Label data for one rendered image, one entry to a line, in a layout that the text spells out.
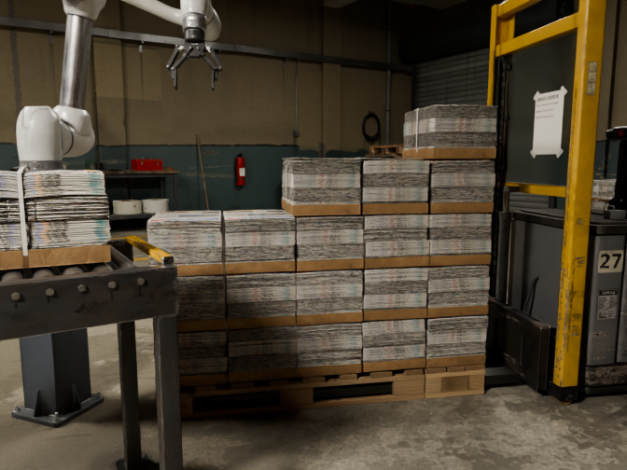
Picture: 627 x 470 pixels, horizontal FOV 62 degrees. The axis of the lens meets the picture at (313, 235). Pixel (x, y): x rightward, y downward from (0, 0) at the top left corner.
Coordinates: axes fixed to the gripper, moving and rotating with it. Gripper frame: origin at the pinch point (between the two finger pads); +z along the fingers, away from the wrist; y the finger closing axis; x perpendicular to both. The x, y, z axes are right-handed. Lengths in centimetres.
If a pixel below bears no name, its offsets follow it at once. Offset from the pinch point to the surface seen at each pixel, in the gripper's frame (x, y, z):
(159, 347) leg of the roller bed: -56, -1, 88
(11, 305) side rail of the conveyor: -73, -28, 77
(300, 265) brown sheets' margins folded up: 25, 40, 66
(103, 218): -57, -14, 56
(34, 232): -61, -29, 60
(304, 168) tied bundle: 16, 41, 27
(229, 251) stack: 21, 11, 60
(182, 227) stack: 17, -7, 51
